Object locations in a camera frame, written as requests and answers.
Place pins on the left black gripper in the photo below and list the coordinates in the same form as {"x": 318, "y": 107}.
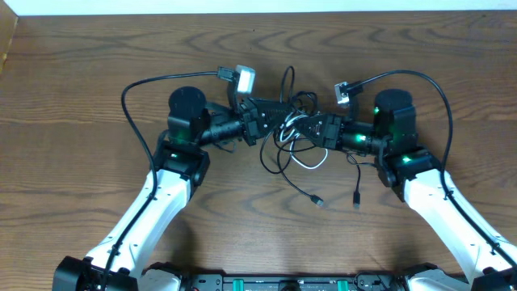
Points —
{"x": 250, "y": 124}

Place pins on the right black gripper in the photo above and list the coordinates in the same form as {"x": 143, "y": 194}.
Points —
{"x": 334, "y": 132}

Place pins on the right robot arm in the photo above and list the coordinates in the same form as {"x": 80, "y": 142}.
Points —
{"x": 486, "y": 258}

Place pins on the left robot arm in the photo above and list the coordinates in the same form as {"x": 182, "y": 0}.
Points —
{"x": 176, "y": 169}

